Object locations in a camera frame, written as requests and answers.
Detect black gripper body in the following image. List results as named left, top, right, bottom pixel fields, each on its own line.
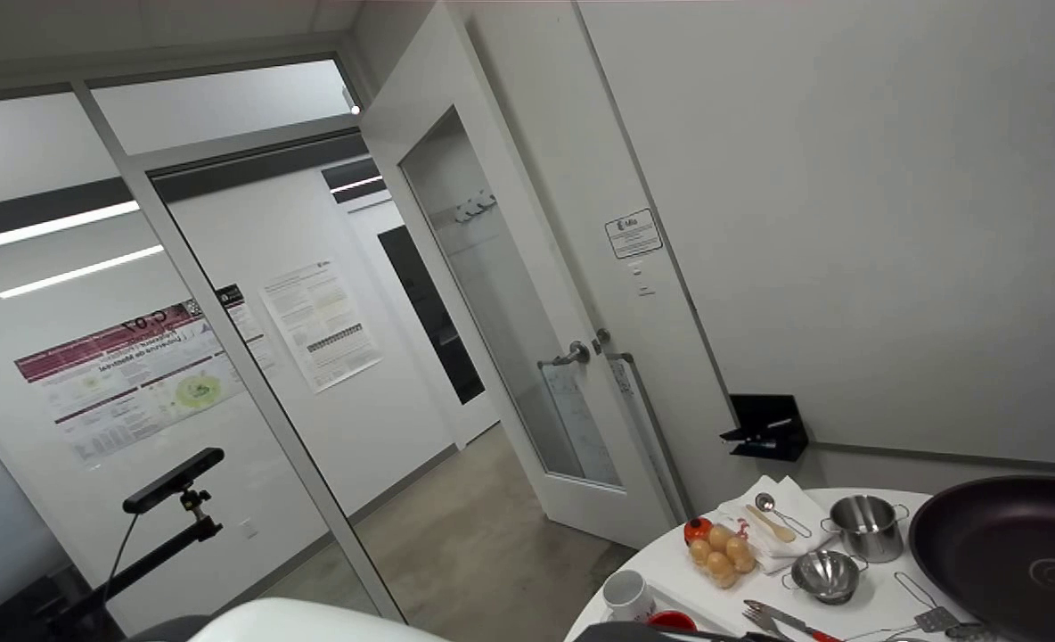
left=572, top=619, right=673, bottom=642

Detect small steel bowl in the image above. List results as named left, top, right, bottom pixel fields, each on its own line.
left=787, top=547, right=867, bottom=607

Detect white mug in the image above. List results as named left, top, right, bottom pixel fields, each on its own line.
left=597, top=566, right=664, bottom=626

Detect red mug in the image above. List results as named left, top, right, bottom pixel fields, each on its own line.
left=647, top=607, right=700, bottom=634

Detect steel tongs with red grip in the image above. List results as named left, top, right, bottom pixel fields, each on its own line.
left=738, top=597, right=844, bottom=642

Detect small wooden spoon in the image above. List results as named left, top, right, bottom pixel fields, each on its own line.
left=740, top=505, right=799, bottom=547

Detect small steel spoon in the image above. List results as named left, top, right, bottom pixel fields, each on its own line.
left=752, top=488, right=812, bottom=543

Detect white paper napkin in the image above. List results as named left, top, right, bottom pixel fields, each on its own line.
left=709, top=475, right=833, bottom=580

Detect round white table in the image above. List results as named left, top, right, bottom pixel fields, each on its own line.
left=558, top=483, right=1055, bottom=642

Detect small steel pot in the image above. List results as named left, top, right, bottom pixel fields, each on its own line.
left=825, top=492, right=912, bottom=564

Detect small metal kitchen tool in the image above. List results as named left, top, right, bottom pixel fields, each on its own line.
left=891, top=566, right=968, bottom=639

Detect white door with glass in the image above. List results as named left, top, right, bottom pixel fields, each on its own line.
left=359, top=0, right=686, bottom=552

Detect dark frying pan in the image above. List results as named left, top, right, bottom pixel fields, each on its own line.
left=906, top=475, right=1055, bottom=642

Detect white paper notice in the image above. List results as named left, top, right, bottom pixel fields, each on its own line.
left=255, top=259, right=385, bottom=398

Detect poster with magenta header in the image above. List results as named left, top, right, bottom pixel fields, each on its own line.
left=9, top=298, right=246, bottom=464

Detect black wall-mounted holder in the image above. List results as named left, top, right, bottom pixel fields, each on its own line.
left=720, top=393, right=812, bottom=464

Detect steel door handle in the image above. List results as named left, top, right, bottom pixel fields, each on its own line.
left=533, top=337, right=595, bottom=374

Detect small white wall sign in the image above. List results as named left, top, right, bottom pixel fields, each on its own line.
left=603, top=207, right=666, bottom=265

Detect black bar camera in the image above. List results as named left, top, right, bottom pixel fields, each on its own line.
left=119, top=448, right=228, bottom=519

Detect black camera stand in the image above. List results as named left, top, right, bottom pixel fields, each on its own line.
left=51, top=488, right=223, bottom=642

